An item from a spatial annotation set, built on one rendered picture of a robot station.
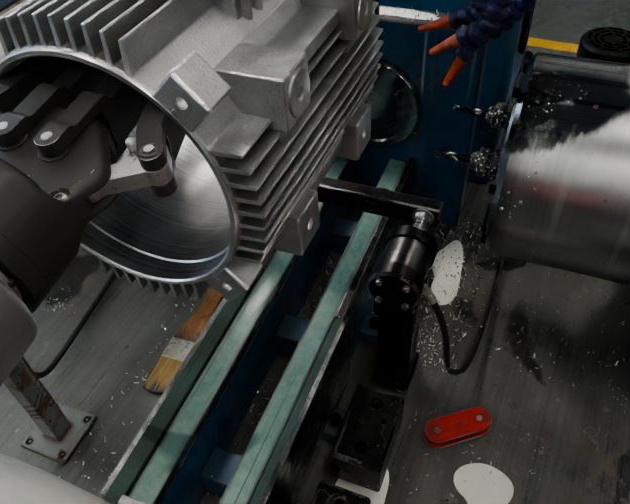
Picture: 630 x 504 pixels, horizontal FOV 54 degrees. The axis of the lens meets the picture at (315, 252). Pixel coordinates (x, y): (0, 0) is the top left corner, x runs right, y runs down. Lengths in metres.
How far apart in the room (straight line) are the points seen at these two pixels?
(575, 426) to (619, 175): 0.33
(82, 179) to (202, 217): 0.16
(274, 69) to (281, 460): 0.44
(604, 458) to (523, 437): 0.09
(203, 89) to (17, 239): 0.10
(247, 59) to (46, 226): 0.13
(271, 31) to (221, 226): 0.13
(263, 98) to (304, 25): 0.08
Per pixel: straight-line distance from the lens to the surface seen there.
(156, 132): 0.29
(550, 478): 0.83
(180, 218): 0.44
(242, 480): 0.67
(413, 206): 0.74
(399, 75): 0.89
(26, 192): 0.27
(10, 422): 0.94
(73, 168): 0.29
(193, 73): 0.29
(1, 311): 0.26
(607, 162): 0.70
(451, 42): 0.68
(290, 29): 0.37
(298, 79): 0.31
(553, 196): 0.70
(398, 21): 0.87
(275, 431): 0.69
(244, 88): 0.31
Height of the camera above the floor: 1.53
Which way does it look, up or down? 46 degrees down
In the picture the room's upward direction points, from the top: 5 degrees counter-clockwise
